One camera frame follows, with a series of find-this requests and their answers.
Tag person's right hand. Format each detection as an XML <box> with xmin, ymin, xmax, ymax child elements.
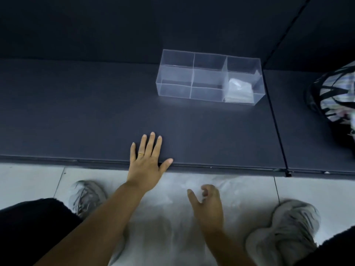
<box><xmin>187</xmin><ymin>184</ymin><xmax>224</xmax><ymax>233</ymax></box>

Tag person's left hand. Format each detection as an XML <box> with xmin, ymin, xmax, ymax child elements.
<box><xmin>126</xmin><ymin>132</ymin><xmax>174</xmax><ymax>194</ymax></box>

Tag pile of plastic bags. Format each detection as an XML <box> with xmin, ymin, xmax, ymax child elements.
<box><xmin>111</xmin><ymin>173</ymin><xmax>278</xmax><ymax>266</ymax></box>

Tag clear three-compartment plastic box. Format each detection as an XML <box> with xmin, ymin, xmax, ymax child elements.
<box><xmin>155</xmin><ymin>49</ymin><xmax>266</xmax><ymax>106</ymax></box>

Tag person's right forearm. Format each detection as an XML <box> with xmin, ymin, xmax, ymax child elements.
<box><xmin>202</xmin><ymin>227</ymin><xmax>257</xmax><ymax>266</ymax></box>

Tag person's left forearm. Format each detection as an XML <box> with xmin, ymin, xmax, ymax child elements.
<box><xmin>34</xmin><ymin>183</ymin><xmax>145</xmax><ymax>266</ymax></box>

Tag person's left grey shoe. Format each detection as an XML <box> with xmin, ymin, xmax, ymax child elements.
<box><xmin>68</xmin><ymin>180</ymin><xmax>108</xmax><ymax>220</ymax></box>

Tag person's grey shoe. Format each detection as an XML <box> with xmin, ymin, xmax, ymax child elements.
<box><xmin>245</xmin><ymin>199</ymin><xmax>321</xmax><ymax>266</ymax></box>
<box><xmin>68</xmin><ymin>180</ymin><xmax>108</xmax><ymax>220</ymax></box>

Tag person's right grey shoe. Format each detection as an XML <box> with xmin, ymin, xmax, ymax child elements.
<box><xmin>245</xmin><ymin>199</ymin><xmax>321</xmax><ymax>266</ymax></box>

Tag black trousers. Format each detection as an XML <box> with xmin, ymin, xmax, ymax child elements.
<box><xmin>0</xmin><ymin>198</ymin><xmax>355</xmax><ymax>266</ymax></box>

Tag black white striped tote bag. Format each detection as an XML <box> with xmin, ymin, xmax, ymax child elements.
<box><xmin>305</xmin><ymin>61</ymin><xmax>355</xmax><ymax>149</ymax></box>

